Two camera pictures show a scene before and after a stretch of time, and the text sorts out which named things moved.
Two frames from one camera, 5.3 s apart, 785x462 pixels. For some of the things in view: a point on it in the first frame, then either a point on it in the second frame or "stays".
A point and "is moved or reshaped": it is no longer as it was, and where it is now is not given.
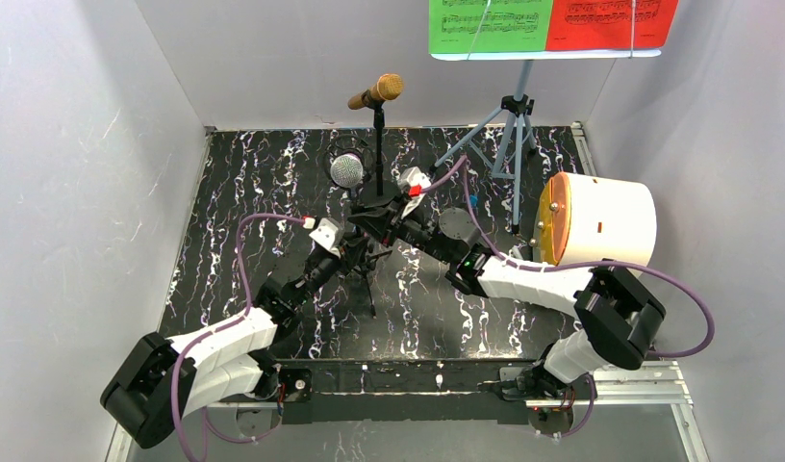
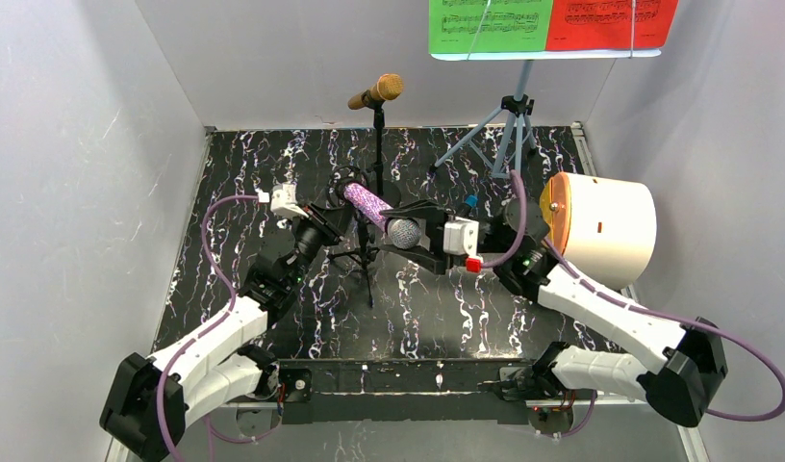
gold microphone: x=389 y=87 stays
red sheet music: x=609 y=24 stays
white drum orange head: x=582 y=219 stays
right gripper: x=385 y=223 to x=435 y=235
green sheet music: x=463 y=26 stays
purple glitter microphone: x=346 y=170 is moved or reshaped
